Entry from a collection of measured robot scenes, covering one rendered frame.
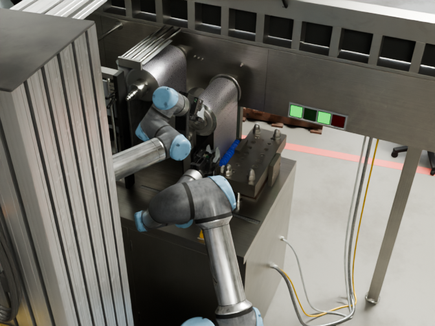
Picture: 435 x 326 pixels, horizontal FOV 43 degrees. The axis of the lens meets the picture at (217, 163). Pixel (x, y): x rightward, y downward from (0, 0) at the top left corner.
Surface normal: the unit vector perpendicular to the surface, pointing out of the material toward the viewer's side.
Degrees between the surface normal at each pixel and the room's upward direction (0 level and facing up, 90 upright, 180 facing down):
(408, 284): 0
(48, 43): 0
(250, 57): 90
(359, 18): 90
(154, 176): 0
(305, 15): 90
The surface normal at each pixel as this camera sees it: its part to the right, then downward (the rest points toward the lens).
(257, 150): 0.01, -0.80
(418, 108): -0.40, 0.55
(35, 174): 0.96, 0.18
